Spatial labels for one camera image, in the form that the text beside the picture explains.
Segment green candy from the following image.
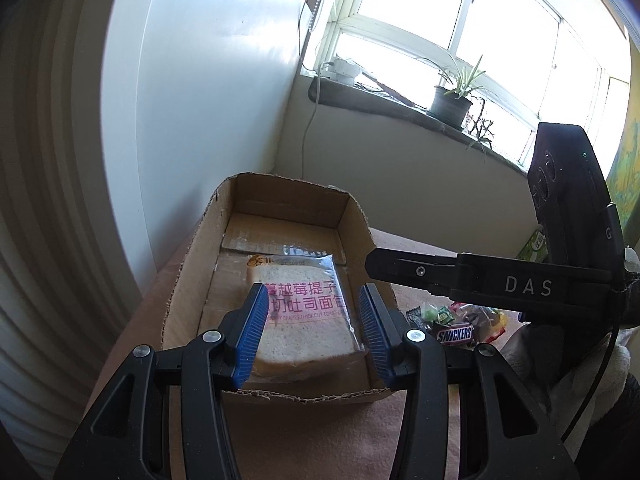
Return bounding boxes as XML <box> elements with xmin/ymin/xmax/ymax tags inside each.
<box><xmin>406</xmin><ymin>302</ymin><xmax>456</xmax><ymax>332</ymax></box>

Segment packaged sliced toast bread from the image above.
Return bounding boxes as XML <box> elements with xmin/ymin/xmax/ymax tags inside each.
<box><xmin>246</xmin><ymin>255</ymin><xmax>364</xmax><ymax>382</ymax></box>

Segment Snickers bar English label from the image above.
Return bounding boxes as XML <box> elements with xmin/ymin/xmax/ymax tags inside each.
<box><xmin>434</xmin><ymin>323</ymin><xmax>475</xmax><ymax>347</ymax></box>

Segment brown cardboard box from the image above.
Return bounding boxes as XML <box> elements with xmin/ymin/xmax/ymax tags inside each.
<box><xmin>160</xmin><ymin>172</ymin><xmax>390</xmax><ymax>404</ymax></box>

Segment white radiator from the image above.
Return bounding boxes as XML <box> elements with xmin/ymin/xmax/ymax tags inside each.
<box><xmin>1</xmin><ymin>0</ymin><xmax>141</xmax><ymax>477</ymax></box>

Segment potted spider plant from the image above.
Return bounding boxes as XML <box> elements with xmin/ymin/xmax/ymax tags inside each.
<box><xmin>418</xmin><ymin>54</ymin><xmax>494</xmax><ymax>152</ymax></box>

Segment white power strip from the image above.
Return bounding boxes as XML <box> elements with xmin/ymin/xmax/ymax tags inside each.
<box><xmin>320</xmin><ymin>55</ymin><xmax>362</xmax><ymax>86</ymax></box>

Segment white cabinet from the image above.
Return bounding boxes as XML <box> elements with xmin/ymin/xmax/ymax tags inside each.
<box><xmin>101</xmin><ymin>0</ymin><xmax>304</xmax><ymax>287</ymax></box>

